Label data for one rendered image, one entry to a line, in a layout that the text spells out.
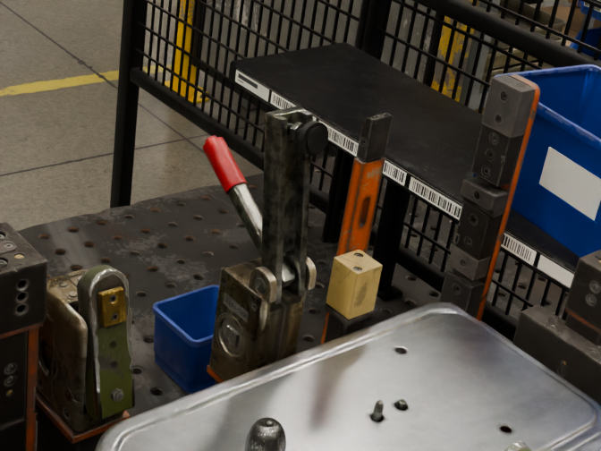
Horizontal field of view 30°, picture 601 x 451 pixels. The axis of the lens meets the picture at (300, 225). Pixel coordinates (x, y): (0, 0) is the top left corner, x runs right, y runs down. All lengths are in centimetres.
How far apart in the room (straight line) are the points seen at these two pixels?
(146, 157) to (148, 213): 176
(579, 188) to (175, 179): 236
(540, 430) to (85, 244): 93
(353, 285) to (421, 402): 13
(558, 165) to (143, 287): 68
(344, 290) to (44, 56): 331
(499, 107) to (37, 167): 244
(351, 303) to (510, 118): 26
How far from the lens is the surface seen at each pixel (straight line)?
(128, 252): 172
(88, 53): 435
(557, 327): 115
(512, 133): 117
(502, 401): 103
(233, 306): 104
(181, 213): 184
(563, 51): 144
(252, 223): 102
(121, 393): 95
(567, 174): 122
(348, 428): 95
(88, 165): 350
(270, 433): 86
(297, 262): 101
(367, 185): 105
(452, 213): 130
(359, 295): 105
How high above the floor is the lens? 159
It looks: 29 degrees down
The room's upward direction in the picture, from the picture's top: 9 degrees clockwise
